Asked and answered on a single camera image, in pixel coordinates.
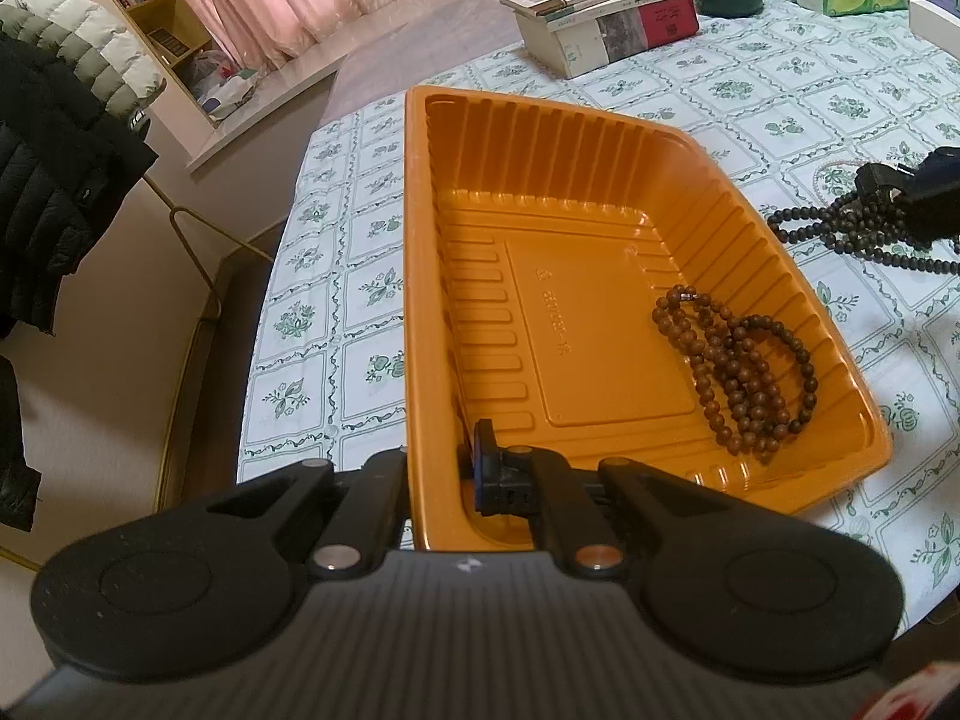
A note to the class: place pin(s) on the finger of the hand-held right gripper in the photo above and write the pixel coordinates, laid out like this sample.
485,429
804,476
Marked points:
885,180
937,195

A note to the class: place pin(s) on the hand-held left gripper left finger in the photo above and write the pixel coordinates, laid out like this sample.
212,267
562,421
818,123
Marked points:
375,495

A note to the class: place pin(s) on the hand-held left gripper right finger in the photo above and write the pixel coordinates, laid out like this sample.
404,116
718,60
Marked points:
517,487

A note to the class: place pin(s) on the orange plastic tray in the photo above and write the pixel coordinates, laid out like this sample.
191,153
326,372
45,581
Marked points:
600,315

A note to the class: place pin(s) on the white box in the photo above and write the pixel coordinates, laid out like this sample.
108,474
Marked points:
937,22

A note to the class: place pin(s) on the black puffer jackets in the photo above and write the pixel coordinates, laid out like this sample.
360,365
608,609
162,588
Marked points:
196,240

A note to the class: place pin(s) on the thick book with red spine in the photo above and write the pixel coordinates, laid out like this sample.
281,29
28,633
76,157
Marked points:
570,45

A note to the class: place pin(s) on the black printed jacket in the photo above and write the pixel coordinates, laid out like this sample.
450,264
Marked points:
15,450

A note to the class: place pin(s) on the white window ledge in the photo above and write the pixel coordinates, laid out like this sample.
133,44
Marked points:
300,75

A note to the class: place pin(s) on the white plastic bag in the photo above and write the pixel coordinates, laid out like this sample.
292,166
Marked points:
221,82

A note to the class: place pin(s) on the black puffer jacket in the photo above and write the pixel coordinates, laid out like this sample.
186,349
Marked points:
52,187

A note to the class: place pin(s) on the person's red patterned clothing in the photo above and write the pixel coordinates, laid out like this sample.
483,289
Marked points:
926,694

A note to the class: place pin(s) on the yellow wooden bookshelf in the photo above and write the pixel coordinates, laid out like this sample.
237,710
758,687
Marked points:
161,22

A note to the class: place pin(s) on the white grey puffer jacket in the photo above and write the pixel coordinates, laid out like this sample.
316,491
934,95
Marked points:
82,37

